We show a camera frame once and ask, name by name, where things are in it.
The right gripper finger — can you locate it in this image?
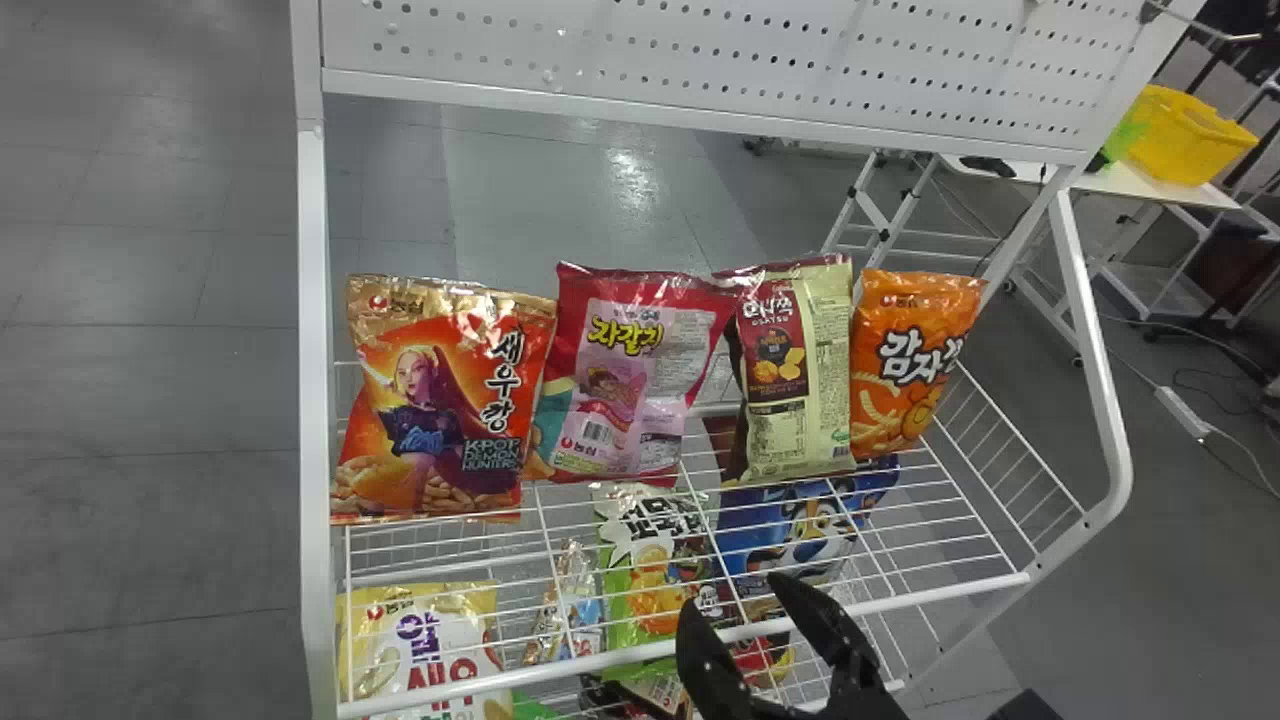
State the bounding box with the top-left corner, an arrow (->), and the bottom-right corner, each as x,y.
766,571 -> 888,703
675,597 -> 763,720

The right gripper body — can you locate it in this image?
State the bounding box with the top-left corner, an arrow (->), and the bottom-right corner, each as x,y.
752,684 -> 913,720

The blue snack packet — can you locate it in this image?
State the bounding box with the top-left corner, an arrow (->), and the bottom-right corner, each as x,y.
711,454 -> 902,602

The green snack packet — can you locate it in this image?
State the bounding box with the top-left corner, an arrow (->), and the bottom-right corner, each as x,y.
589,482 -> 723,693

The silver snack packet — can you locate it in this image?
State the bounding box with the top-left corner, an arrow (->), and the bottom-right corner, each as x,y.
522,539 -> 607,668

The beige snack packet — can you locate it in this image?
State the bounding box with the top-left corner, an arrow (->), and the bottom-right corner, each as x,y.
720,252 -> 859,489

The orange snack packet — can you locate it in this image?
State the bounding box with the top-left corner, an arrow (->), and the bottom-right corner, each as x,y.
847,267 -> 990,464

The yellow white snack packet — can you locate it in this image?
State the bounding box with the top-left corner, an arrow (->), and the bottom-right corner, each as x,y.
335,582 -> 515,720

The red pink snack packet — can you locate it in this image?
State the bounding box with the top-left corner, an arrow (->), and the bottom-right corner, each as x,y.
522,261 -> 742,487

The red gold snack packet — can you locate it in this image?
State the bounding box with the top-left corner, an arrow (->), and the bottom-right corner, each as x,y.
329,274 -> 559,527

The yellow basket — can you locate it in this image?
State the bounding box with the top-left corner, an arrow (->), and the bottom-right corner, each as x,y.
1124,84 -> 1260,189

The white power strip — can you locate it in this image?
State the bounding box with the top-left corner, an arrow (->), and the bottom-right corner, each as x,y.
1153,384 -> 1217,443

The white side table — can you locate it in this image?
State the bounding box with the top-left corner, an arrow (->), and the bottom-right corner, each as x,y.
822,150 -> 1280,367

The white wire rack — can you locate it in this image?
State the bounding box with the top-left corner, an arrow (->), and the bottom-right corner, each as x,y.
289,0 -> 1213,720

